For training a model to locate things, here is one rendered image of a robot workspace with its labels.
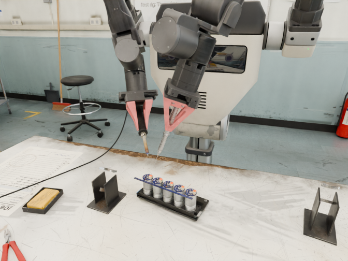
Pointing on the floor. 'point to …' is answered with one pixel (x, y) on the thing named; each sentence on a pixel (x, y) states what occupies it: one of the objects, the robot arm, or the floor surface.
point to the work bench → (259, 221)
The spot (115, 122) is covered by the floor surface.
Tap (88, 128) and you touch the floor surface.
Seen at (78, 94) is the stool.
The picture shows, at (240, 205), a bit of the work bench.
